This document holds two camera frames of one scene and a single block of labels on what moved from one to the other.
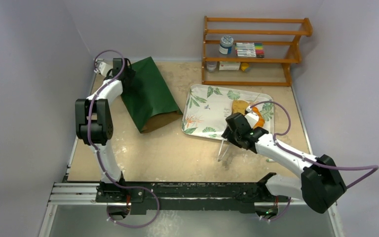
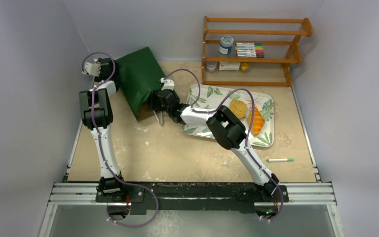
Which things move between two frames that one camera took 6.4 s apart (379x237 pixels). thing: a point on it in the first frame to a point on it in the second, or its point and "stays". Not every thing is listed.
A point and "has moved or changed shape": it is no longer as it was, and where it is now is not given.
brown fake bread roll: [239, 106] stays
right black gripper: [232, 125] to [158, 106]
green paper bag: [147, 97] has moved or changed shape
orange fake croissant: [260, 122] stays
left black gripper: [130, 75] to [100, 78]
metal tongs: [219, 159] to [161, 123]
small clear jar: [211, 66] stays
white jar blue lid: [226, 46] stays
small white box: [229, 65] stays
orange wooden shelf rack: [294, 58] stays
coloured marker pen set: [249, 50] stays
